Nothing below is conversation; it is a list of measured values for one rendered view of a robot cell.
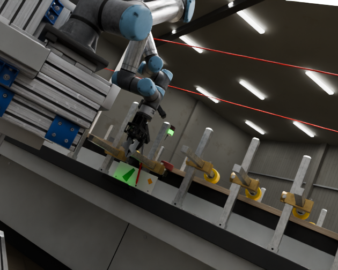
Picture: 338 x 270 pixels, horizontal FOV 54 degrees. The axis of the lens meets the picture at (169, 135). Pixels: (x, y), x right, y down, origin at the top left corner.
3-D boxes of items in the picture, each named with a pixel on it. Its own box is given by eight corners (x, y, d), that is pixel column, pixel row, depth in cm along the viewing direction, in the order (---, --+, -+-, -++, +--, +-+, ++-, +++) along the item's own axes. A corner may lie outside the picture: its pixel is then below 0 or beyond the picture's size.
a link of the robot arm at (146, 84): (126, 87, 148) (133, 97, 159) (148, 95, 145) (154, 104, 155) (134, 72, 150) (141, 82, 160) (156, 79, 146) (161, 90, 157)
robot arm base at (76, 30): (56, 31, 106) (70, 5, 107) (48, 41, 119) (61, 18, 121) (97, 58, 112) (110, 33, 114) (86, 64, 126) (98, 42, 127)
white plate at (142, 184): (149, 194, 175) (158, 177, 177) (112, 177, 187) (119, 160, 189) (150, 194, 175) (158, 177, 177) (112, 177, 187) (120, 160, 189)
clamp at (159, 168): (158, 173, 178) (162, 164, 179) (138, 164, 184) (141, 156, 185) (162, 175, 183) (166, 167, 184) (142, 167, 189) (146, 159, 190)
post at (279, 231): (274, 256, 145) (311, 156, 153) (266, 253, 146) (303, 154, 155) (274, 257, 148) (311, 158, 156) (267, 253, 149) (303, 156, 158)
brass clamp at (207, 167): (207, 172, 167) (211, 163, 168) (183, 163, 174) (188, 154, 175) (210, 174, 173) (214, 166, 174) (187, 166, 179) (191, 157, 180)
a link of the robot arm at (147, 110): (145, 109, 165) (159, 113, 162) (141, 117, 164) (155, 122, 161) (139, 103, 159) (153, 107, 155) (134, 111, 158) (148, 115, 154)
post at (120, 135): (101, 175, 191) (138, 102, 199) (97, 173, 192) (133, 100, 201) (105, 177, 194) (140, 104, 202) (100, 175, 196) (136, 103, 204)
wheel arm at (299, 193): (302, 196, 124) (306, 187, 125) (292, 193, 126) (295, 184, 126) (303, 215, 167) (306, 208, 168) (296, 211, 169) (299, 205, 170)
